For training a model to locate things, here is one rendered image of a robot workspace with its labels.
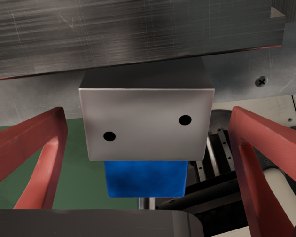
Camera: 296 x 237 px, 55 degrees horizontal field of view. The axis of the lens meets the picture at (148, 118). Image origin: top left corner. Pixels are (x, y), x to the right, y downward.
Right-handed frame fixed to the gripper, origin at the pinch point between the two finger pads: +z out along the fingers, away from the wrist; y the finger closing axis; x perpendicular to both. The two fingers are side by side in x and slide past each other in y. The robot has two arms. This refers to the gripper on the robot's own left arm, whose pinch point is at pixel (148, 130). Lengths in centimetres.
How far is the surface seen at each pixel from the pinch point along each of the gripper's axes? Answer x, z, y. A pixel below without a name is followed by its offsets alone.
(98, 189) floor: 101, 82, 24
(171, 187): 4.2, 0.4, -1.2
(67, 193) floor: 104, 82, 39
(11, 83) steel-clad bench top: 0.2, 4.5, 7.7
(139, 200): 6.4, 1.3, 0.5
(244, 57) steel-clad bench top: -1.3, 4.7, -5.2
